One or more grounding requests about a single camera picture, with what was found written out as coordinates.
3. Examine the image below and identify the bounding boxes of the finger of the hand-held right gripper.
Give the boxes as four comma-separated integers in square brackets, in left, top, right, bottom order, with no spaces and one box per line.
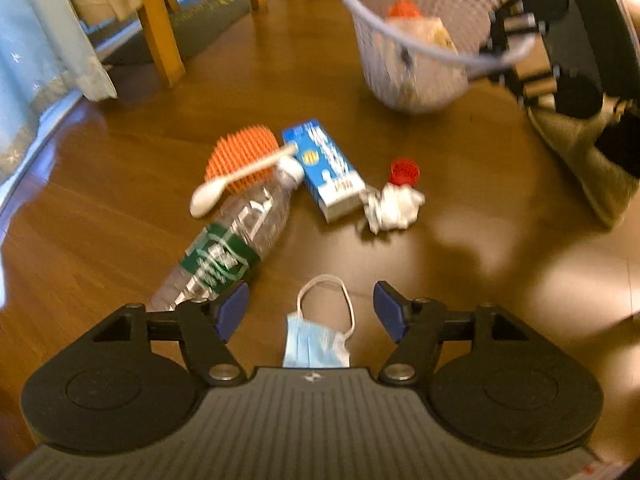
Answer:
[480,2,548,56]
[467,57,558,108]

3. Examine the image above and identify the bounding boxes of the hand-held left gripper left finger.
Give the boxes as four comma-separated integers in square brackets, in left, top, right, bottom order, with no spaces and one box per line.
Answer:
[92,281,251,386]

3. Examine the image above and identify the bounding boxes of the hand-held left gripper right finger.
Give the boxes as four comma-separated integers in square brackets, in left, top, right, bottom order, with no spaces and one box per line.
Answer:
[373,281,533,386]

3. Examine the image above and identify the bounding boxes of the blue face mask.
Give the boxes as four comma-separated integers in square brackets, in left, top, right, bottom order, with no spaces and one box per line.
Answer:
[282,274,356,368]

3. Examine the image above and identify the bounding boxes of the beige snack bag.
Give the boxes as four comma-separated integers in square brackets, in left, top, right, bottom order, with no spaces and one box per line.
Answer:
[385,16,458,61]

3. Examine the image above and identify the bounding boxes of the clear plastic bottle green label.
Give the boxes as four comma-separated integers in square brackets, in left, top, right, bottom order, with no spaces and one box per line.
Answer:
[147,156,306,311]

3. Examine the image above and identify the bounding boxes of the white paper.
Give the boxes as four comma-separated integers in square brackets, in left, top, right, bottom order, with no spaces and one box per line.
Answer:
[359,182,426,235]

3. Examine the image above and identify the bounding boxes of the red plastic bag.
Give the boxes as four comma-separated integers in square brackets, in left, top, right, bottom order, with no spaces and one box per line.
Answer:
[387,0,423,20]

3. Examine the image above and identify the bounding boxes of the lavender plastic mesh basket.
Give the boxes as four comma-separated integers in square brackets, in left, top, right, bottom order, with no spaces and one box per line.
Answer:
[334,0,538,114]

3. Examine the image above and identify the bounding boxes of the red bottle cap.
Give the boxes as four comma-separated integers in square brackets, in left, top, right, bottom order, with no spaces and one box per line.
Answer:
[389,158,421,187]

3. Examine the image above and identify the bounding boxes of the blue and white milk carton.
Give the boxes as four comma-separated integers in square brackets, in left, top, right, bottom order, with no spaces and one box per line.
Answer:
[281,119,368,224]

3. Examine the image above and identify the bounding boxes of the beige fleece slipper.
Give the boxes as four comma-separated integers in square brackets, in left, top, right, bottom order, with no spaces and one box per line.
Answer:
[527,95,640,228]

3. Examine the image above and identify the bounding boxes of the white plastic spoon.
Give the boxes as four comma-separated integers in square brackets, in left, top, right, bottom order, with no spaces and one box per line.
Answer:
[189,142,299,219]

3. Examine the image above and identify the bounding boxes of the person's dark trouser leg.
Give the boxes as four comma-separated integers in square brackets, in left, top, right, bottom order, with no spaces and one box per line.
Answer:
[595,105,640,181]

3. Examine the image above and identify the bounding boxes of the orange foam net sleeve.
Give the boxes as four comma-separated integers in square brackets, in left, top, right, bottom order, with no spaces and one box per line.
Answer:
[204,124,281,196]

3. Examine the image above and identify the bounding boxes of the wooden table legs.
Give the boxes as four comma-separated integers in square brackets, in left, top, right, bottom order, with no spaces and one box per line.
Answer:
[136,0,268,88]

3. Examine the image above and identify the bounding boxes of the dark grey door mat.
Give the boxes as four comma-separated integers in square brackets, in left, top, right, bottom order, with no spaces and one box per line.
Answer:
[87,0,281,67]

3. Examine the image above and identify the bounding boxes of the blue star-print curtain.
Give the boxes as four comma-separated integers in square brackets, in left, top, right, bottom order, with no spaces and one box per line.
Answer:
[0,0,118,196]

